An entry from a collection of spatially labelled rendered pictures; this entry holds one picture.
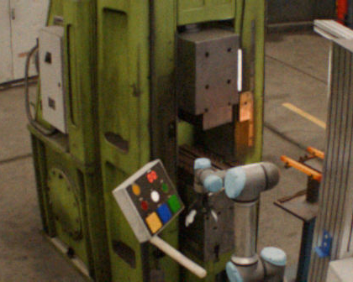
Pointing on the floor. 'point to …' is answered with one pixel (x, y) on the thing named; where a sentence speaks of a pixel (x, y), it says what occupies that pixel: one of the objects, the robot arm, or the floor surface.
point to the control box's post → (145, 261)
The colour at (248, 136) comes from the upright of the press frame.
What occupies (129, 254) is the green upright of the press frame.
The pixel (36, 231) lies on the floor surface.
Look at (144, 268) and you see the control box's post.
